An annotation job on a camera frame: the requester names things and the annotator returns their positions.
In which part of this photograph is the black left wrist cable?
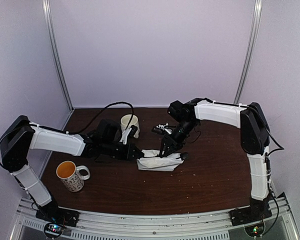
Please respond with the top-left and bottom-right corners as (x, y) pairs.
(72, 101), (135, 136)

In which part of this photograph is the white paper bag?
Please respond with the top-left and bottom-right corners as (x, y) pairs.
(136, 149), (184, 172)

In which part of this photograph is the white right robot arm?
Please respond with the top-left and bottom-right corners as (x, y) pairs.
(158, 98), (275, 221)

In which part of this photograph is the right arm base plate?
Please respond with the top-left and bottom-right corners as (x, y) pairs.
(229, 206), (273, 227)

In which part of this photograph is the left aluminium corner post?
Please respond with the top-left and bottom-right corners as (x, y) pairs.
(41, 0), (75, 112)

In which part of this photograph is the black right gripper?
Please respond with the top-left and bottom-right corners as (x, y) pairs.
(159, 119), (198, 158)

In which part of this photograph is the right aluminium corner post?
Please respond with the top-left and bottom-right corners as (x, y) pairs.
(233, 0), (263, 105)

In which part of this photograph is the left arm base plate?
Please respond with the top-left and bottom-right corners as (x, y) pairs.
(35, 207), (80, 227)

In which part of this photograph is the patterned mug orange inside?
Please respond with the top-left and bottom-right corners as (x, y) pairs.
(56, 160), (91, 193)

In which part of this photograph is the aluminium front rail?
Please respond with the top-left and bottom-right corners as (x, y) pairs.
(9, 192), (298, 240)

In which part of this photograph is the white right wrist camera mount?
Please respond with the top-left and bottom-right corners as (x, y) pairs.
(151, 122), (176, 135)

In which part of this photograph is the cream ceramic mug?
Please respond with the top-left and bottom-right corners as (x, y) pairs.
(120, 114), (140, 139)

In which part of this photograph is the aluminium corner post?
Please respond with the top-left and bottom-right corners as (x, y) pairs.
(41, 0), (75, 112)
(233, 0), (263, 105)

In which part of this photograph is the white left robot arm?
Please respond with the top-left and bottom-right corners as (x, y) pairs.
(0, 115), (144, 222)

